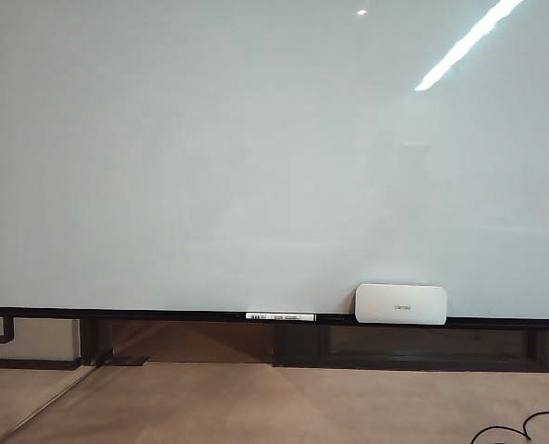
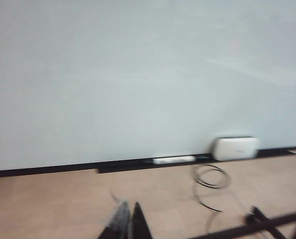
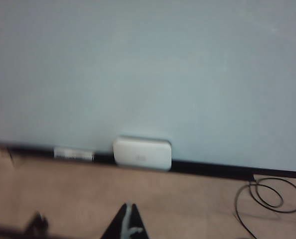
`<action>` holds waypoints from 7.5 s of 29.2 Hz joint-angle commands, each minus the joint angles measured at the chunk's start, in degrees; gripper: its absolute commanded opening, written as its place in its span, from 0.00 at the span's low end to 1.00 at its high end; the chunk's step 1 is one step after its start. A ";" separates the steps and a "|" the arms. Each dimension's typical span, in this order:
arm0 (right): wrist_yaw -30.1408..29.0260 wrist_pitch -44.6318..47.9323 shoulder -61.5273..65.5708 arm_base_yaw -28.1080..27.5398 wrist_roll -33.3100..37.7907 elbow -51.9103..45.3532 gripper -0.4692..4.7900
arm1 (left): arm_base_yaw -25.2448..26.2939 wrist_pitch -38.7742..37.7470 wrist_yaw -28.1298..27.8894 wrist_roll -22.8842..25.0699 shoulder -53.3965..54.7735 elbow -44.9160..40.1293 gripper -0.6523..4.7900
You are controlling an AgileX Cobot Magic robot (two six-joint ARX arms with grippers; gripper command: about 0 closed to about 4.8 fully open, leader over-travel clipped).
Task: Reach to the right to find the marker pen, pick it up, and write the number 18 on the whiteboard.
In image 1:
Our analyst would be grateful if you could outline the large glass whiteboard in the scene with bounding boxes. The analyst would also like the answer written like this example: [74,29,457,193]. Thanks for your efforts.
[0,0,549,321]

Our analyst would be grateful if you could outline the white marker pen barcode label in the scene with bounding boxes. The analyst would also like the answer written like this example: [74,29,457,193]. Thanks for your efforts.
[245,312,317,323]

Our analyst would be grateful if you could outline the white rectangular whiteboard eraser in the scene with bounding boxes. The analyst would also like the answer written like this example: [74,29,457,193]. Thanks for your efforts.
[354,282,448,325]

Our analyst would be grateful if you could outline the black whiteboard pen tray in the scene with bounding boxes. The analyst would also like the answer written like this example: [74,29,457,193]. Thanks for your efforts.
[0,303,549,332]

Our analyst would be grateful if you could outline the black stand foot plate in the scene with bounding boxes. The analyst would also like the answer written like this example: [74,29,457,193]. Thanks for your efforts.
[96,354,151,368]

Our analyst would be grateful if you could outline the black baseboard strip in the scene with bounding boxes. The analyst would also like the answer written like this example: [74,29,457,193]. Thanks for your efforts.
[0,358,80,372]

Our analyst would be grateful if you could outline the metal floor rail strip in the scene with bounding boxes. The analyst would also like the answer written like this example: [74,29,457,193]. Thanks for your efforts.
[4,364,96,441]

